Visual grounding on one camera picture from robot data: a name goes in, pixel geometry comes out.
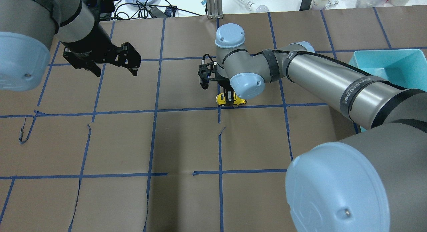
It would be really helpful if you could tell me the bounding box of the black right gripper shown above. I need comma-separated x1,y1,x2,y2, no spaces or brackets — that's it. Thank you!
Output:
198,54,234,106

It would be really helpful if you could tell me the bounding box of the brown paper table cover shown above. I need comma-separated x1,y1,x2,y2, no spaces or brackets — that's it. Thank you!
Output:
1,5,426,232

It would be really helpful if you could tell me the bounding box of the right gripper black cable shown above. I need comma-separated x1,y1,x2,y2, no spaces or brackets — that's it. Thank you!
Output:
254,49,406,91

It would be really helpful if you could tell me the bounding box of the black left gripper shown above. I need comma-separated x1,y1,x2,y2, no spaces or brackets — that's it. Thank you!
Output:
62,24,141,77

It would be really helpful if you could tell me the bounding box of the white squeeze bottle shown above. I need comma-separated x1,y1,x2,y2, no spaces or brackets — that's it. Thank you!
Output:
355,0,389,8

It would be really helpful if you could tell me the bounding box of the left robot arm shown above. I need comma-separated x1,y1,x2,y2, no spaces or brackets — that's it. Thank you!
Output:
0,0,141,92

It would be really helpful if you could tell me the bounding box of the teal plastic storage bin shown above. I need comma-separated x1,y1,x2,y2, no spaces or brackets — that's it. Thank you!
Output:
340,49,426,131

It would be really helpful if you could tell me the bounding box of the aluminium frame post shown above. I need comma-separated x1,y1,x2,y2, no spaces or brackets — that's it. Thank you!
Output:
206,0,223,19

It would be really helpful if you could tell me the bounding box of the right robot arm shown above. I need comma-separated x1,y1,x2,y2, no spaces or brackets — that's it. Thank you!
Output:
198,23,427,232

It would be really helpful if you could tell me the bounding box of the yellow toy beetle car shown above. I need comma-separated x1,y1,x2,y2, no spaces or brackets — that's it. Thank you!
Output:
216,92,247,106

